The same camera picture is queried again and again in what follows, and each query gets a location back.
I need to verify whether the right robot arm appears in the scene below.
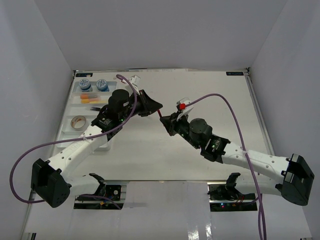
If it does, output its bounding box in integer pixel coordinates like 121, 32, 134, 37
160, 98, 315, 206

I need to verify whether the pink highlighter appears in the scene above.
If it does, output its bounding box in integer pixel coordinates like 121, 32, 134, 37
80, 98, 100, 104

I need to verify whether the blue cleaning gel jar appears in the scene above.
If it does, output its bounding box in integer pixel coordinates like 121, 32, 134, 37
96, 79, 110, 92
78, 78, 93, 92

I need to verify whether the red gel pen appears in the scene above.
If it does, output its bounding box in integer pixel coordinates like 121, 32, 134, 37
157, 109, 163, 119

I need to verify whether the large clear tape roll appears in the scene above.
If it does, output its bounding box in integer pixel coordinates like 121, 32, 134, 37
70, 115, 88, 131

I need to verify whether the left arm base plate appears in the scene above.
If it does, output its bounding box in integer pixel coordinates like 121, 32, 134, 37
76, 173, 124, 210

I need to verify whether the black logo sticker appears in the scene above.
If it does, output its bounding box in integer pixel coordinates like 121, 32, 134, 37
75, 72, 93, 78
226, 71, 244, 76

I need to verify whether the black logo sticker left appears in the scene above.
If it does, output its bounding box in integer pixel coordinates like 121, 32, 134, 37
75, 72, 93, 78

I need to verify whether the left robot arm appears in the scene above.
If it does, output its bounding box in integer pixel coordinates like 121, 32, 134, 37
31, 75, 162, 208

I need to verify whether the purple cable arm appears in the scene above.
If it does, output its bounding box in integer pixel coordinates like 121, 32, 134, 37
9, 74, 140, 210
186, 93, 267, 240

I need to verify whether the white compartment tray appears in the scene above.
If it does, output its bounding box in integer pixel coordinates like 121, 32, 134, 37
57, 77, 119, 141

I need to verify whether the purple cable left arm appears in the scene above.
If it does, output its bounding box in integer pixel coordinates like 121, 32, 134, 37
9, 74, 140, 210

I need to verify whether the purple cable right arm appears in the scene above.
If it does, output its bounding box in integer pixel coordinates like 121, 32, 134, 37
186, 93, 267, 240

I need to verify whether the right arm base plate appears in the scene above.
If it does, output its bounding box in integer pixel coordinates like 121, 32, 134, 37
207, 172, 258, 212

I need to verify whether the orange capped highlighter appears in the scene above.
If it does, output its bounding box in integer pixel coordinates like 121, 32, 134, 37
80, 93, 99, 100

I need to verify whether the black logo sticker right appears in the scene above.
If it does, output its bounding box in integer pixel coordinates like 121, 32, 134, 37
226, 71, 244, 76

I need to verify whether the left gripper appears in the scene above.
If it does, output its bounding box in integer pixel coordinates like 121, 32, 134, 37
120, 90, 163, 122

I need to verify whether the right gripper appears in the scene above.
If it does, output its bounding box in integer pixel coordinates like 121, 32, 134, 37
160, 111, 201, 150

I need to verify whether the aluminium table rail right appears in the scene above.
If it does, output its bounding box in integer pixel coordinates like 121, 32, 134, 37
244, 67, 286, 182

